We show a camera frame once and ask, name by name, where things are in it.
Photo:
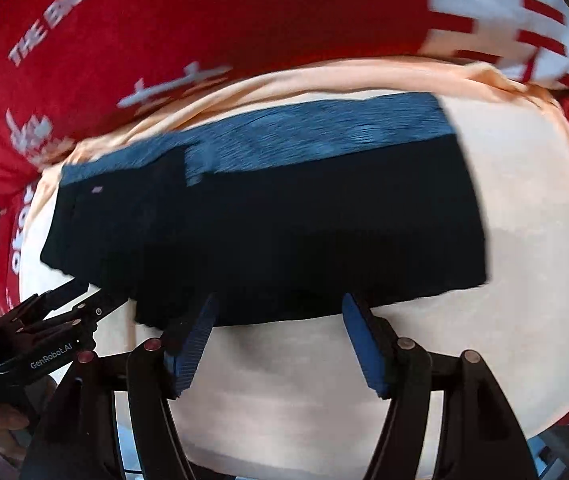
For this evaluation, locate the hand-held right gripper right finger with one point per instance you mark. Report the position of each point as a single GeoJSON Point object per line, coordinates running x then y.
{"type": "Point", "coordinates": [364, 347]}

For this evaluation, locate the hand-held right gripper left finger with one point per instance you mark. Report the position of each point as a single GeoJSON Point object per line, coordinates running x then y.
{"type": "Point", "coordinates": [192, 342]}

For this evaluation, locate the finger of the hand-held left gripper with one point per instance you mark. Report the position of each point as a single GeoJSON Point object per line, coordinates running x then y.
{"type": "Point", "coordinates": [59, 295]}
{"type": "Point", "coordinates": [99, 310]}

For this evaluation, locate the black pants with blue stripes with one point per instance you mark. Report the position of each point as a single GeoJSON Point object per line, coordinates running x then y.
{"type": "Point", "coordinates": [274, 230]}

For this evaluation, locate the person's left hand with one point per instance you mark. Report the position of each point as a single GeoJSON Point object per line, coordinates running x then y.
{"type": "Point", "coordinates": [12, 417]}

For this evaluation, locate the cream cloth sheet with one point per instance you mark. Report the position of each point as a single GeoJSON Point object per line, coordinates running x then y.
{"type": "Point", "coordinates": [514, 210]}

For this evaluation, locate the red printed blanket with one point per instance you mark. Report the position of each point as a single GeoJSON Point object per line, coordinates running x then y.
{"type": "Point", "coordinates": [214, 15]}

